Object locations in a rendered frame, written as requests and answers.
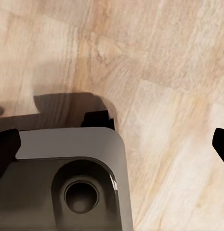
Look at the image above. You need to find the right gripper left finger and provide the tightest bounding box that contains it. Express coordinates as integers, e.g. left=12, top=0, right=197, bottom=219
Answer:
left=0, top=128, right=21, bottom=180

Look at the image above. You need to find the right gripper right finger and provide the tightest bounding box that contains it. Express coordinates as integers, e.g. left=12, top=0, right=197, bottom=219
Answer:
left=212, top=128, right=224, bottom=161

